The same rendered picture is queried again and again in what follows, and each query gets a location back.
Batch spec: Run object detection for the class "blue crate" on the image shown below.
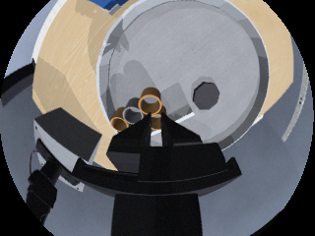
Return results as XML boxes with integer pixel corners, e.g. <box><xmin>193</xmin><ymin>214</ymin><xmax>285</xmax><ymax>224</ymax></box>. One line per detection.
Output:
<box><xmin>90</xmin><ymin>0</ymin><xmax>129</xmax><ymax>11</ymax></box>

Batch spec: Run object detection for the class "bronze bushing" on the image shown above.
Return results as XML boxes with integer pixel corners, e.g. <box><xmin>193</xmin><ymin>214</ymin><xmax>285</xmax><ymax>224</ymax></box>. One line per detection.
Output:
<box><xmin>152</xmin><ymin>105</ymin><xmax>167</xmax><ymax>130</ymax></box>
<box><xmin>110</xmin><ymin>107</ymin><xmax>129</xmax><ymax>132</ymax></box>
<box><xmin>139</xmin><ymin>88</ymin><xmax>161</xmax><ymax>115</ymax></box>

